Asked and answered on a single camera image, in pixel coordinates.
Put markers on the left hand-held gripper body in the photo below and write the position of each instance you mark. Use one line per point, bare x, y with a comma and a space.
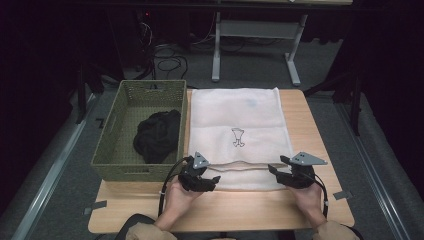
191, 178

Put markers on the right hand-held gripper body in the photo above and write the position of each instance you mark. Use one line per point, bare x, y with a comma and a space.
298, 176

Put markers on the black cloth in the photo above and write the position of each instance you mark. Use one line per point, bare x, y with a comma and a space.
156, 136

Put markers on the white mesh laundry bag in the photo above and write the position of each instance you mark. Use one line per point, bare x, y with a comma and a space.
238, 113

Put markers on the green woven plastic basket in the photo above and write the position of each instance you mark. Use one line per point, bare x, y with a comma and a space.
115, 156

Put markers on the person's right hand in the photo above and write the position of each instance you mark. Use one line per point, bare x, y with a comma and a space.
310, 200

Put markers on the person's left hand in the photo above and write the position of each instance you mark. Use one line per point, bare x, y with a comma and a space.
178, 201

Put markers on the grey tape strip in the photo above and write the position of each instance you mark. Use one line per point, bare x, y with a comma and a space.
96, 206
342, 195

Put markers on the black metal stand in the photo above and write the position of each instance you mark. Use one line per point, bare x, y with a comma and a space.
355, 100
81, 96

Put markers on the silver floor rail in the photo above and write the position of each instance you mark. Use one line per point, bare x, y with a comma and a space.
50, 180
373, 160

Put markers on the white metal desk frame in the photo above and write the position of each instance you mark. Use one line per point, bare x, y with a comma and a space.
255, 29

